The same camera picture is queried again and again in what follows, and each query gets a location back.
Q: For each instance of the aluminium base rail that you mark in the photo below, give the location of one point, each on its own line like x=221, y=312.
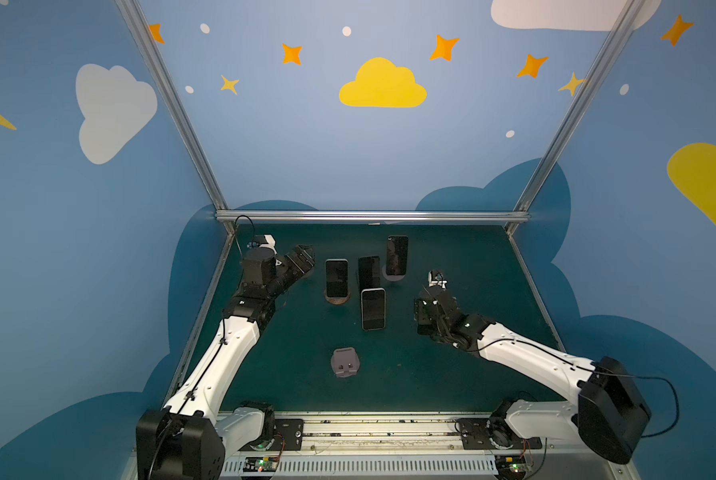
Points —
x=396, y=445

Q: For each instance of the back aluminium frame bar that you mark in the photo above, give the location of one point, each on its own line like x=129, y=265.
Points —
x=290, y=216

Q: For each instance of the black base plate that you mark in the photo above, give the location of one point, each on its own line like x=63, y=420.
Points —
x=478, y=433
x=287, y=435

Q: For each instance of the grey phone stand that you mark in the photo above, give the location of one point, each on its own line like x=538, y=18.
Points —
x=345, y=362
x=391, y=277

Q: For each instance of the right aluminium frame post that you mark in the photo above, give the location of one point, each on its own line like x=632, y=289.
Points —
x=607, y=56

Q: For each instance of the aluminium frame post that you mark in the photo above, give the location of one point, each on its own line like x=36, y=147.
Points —
x=607, y=56
x=136, y=23

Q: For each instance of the grey back right phone stand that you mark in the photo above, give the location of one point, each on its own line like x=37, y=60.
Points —
x=391, y=277

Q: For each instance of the right controller board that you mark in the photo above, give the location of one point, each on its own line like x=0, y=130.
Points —
x=511, y=468

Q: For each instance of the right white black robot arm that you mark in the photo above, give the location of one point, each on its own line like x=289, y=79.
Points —
x=600, y=405

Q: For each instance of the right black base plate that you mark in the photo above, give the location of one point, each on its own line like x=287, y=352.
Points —
x=478, y=433

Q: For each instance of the left aluminium frame post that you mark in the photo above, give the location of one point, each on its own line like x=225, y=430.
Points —
x=136, y=23

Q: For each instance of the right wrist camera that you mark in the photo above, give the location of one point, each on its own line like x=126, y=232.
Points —
x=436, y=278

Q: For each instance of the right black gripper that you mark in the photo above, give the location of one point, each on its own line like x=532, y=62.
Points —
x=429, y=309

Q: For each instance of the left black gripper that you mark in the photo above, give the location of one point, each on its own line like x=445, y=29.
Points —
x=292, y=264

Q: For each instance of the brown round phone stand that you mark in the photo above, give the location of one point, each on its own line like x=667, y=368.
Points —
x=337, y=300

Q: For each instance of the grey front left phone stand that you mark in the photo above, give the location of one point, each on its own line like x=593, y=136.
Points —
x=345, y=362

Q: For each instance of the controller board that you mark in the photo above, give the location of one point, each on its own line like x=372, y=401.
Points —
x=261, y=465
x=511, y=468

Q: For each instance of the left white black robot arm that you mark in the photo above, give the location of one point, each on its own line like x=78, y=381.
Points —
x=186, y=438

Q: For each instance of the centre white-edged phone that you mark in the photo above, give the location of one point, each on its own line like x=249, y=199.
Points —
x=373, y=309

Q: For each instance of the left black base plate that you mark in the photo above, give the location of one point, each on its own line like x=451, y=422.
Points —
x=287, y=435

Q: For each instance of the left controller board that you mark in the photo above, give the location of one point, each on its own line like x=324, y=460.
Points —
x=261, y=465

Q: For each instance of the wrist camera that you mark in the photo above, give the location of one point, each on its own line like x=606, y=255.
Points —
x=263, y=241
x=436, y=278

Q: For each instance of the black phone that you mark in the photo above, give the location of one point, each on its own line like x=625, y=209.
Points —
x=397, y=255
x=369, y=272
x=337, y=277
x=425, y=325

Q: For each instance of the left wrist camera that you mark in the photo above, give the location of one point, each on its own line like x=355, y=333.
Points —
x=263, y=241

